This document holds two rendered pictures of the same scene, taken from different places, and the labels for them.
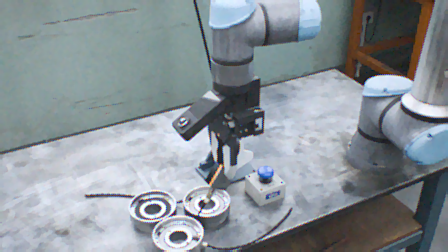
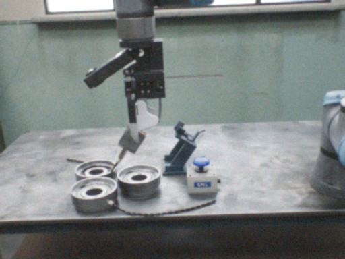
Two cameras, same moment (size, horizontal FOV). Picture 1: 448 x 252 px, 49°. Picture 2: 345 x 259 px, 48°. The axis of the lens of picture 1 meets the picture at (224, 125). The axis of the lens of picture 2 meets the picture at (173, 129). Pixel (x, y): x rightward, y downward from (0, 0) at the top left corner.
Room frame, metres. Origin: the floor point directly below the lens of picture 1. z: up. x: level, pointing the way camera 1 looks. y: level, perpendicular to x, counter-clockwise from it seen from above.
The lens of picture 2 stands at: (0.13, -0.46, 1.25)
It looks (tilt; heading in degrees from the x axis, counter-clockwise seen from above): 19 degrees down; 29
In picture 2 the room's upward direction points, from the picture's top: 2 degrees counter-clockwise
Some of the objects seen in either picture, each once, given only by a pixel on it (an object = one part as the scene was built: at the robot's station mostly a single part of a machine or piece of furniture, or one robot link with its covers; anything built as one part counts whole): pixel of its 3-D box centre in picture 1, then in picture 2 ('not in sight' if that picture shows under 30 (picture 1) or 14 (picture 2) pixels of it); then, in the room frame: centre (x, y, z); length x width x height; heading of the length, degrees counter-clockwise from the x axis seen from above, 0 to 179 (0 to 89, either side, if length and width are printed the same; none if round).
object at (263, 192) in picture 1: (267, 185); (203, 177); (0.92, -0.10, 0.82); 0.08 x 0.07 x 0.05; 118
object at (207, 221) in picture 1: (206, 207); (139, 181); (0.85, 0.04, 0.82); 0.10 x 0.10 x 0.04
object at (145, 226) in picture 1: (153, 212); (96, 175); (0.83, 0.16, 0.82); 0.10 x 0.10 x 0.04
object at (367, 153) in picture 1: (378, 142); (344, 165); (1.06, -0.40, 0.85); 0.15 x 0.15 x 0.10
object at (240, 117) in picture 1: (235, 107); (143, 69); (0.80, -0.02, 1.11); 0.09 x 0.08 x 0.12; 121
